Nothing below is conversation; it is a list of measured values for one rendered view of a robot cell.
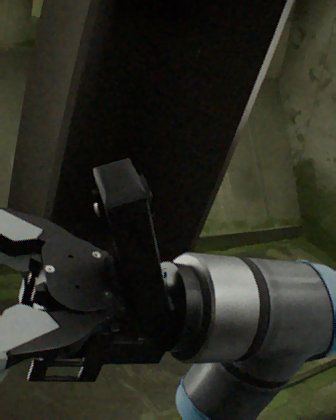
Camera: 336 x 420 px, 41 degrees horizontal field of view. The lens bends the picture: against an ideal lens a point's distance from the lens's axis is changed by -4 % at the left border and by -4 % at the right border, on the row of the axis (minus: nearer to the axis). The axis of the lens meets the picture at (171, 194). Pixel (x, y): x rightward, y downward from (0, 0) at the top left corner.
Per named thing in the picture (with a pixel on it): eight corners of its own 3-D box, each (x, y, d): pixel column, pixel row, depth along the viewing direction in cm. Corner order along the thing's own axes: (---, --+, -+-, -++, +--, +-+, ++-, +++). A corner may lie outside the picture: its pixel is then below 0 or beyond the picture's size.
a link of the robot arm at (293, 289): (322, 378, 43) (380, 309, 39) (219, 390, 38) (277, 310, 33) (281, 312, 51) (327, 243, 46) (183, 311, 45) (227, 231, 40)
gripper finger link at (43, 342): (21, 388, 24) (117, 325, 31) (25, 372, 23) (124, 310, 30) (-30, 332, 26) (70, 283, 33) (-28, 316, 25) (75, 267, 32)
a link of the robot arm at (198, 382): (264, 408, 54) (318, 344, 48) (217, 464, 44) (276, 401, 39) (207, 361, 57) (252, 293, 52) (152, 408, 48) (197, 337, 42)
